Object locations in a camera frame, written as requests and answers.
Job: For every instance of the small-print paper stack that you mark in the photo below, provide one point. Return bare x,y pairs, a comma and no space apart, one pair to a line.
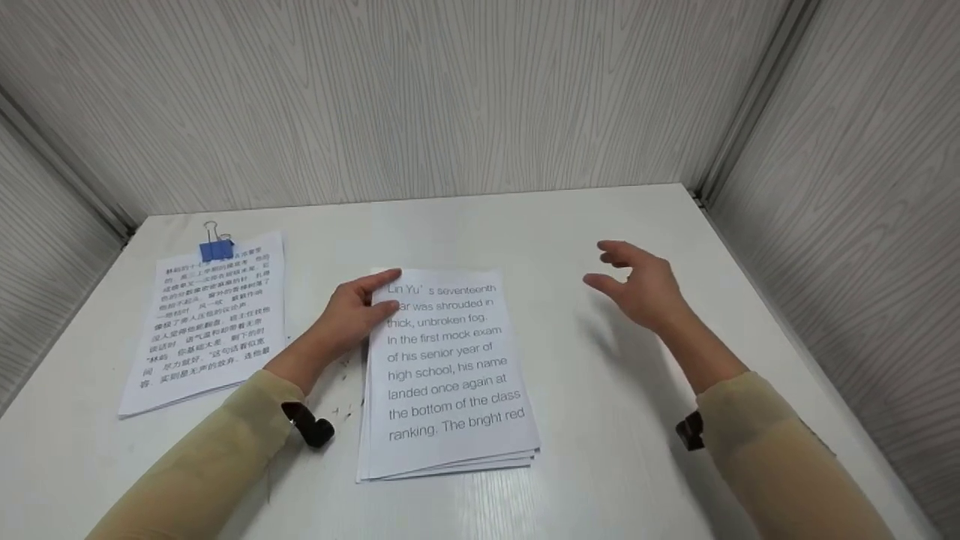
214,322

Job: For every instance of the black wrist band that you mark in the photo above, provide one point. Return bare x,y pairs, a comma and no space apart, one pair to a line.
311,426
691,431

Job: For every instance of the blue binder clip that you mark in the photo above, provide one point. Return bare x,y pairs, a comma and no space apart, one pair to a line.
216,246

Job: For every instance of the person's left hand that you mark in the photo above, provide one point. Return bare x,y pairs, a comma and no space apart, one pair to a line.
346,313

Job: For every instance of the large-print paper stack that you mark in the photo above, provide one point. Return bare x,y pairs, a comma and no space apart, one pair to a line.
450,375

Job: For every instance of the person's right thumb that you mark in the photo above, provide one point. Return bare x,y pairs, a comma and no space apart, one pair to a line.
604,285

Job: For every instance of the person's left forearm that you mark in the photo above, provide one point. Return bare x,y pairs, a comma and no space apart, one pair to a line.
225,442

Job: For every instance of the person's left thumb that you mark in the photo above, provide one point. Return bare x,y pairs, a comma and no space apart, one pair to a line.
384,312

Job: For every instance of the person's right forearm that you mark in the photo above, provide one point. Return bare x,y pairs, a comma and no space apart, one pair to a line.
765,435

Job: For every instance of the person's left index finger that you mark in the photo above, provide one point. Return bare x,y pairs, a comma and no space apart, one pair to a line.
376,282

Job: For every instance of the person's right hand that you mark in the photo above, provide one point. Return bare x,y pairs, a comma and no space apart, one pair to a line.
649,292

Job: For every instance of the person's right fingers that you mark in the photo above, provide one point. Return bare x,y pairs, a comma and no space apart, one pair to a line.
621,253

